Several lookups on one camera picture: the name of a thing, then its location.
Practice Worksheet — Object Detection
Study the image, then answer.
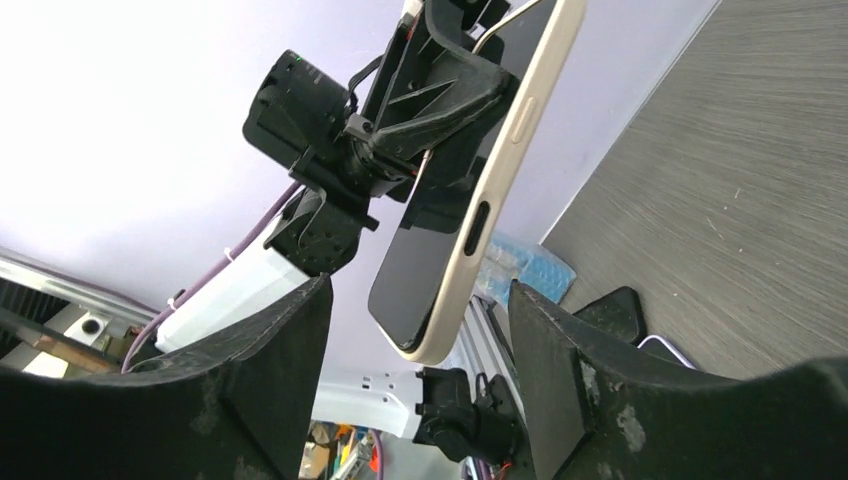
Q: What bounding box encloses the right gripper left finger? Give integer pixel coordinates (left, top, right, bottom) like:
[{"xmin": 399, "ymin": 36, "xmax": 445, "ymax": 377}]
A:
[{"xmin": 1, "ymin": 275, "xmax": 333, "ymax": 479}]

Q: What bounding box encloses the beige phone case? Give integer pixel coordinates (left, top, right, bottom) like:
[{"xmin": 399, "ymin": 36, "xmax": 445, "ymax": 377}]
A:
[{"xmin": 368, "ymin": 1, "xmax": 587, "ymax": 365}]

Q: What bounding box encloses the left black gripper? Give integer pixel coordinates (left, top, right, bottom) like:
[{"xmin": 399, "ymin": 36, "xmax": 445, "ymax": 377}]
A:
[{"xmin": 242, "ymin": 0, "xmax": 515, "ymax": 233}]

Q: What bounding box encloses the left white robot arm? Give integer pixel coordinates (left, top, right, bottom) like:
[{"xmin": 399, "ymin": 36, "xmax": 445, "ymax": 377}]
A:
[{"xmin": 124, "ymin": 1, "xmax": 585, "ymax": 479}]

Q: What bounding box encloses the aluminium front rail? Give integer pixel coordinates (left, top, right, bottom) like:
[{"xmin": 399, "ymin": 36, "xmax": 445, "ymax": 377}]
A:
[{"xmin": 459, "ymin": 296, "xmax": 526, "ymax": 419}]

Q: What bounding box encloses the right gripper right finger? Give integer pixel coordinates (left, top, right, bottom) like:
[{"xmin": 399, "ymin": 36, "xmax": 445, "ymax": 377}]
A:
[{"xmin": 509, "ymin": 282, "xmax": 847, "ymax": 479}]

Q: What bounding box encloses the phone in lilac case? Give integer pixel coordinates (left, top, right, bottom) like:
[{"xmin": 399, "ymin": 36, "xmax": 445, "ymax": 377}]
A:
[{"xmin": 638, "ymin": 335, "xmax": 698, "ymax": 370}]

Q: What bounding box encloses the black smartphone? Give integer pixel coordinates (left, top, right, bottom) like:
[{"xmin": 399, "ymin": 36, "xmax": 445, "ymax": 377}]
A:
[{"xmin": 368, "ymin": 1, "xmax": 586, "ymax": 365}]

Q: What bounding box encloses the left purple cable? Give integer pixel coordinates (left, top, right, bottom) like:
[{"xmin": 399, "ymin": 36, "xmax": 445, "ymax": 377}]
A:
[{"xmin": 120, "ymin": 180, "xmax": 305, "ymax": 374}]

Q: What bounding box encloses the black phone bare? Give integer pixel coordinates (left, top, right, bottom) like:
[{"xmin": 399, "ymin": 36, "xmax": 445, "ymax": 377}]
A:
[{"xmin": 574, "ymin": 286, "xmax": 648, "ymax": 346}]

